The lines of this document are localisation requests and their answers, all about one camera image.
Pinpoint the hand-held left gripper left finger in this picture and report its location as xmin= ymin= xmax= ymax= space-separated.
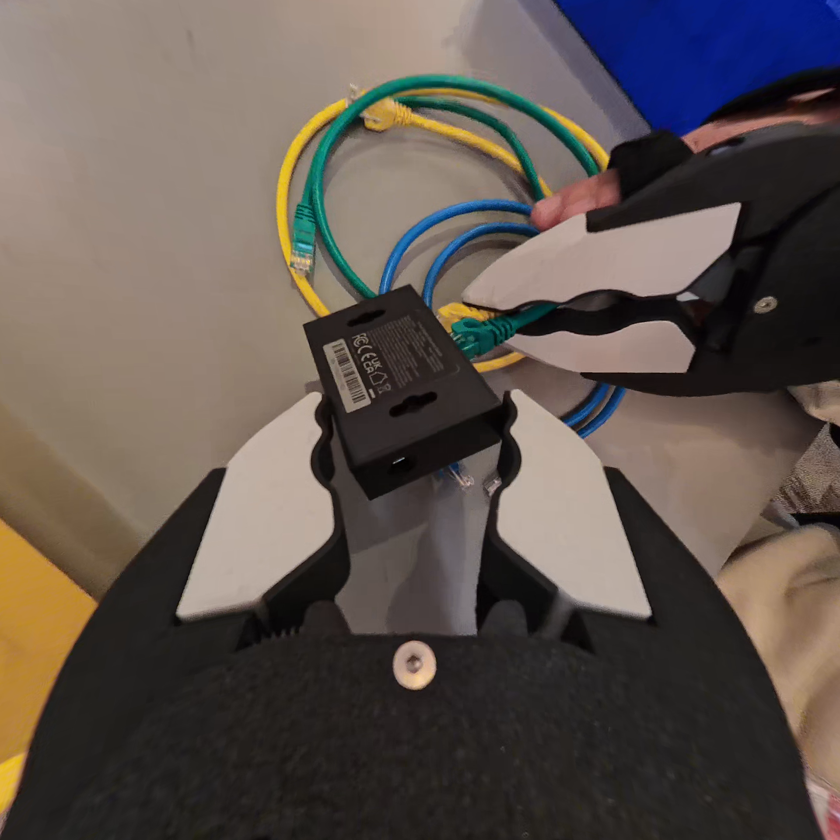
xmin=176 ymin=392 xmax=353 ymax=634

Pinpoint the yellow plastic bin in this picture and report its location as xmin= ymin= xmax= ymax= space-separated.
xmin=0 ymin=518 xmax=99 ymax=811

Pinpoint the yellow ethernet cable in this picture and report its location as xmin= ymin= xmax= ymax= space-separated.
xmin=276 ymin=88 xmax=611 ymax=375

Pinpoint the person's right forearm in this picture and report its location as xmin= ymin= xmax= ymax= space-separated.
xmin=787 ymin=379 xmax=840 ymax=424

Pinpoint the blue plastic bin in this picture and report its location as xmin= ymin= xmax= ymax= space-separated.
xmin=554 ymin=0 xmax=840 ymax=135

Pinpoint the blue ethernet cable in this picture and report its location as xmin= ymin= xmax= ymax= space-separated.
xmin=379 ymin=200 xmax=627 ymax=493

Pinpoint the person's right hand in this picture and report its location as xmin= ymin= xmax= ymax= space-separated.
xmin=530 ymin=95 xmax=840 ymax=231

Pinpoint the black network switch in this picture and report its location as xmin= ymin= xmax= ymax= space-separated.
xmin=303 ymin=284 xmax=504 ymax=501

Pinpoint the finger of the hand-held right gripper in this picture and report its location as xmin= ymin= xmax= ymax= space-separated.
xmin=461 ymin=202 xmax=742 ymax=314
xmin=512 ymin=307 xmax=698 ymax=375

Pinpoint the person's leg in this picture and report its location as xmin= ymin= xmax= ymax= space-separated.
xmin=715 ymin=525 xmax=840 ymax=762

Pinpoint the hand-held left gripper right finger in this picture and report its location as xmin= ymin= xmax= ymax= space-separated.
xmin=474 ymin=388 xmax=654 ymax=636

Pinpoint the green ethernet cable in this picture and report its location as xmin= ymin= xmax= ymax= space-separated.
xmin=290 ymin=74 xmax=601 ymax=360

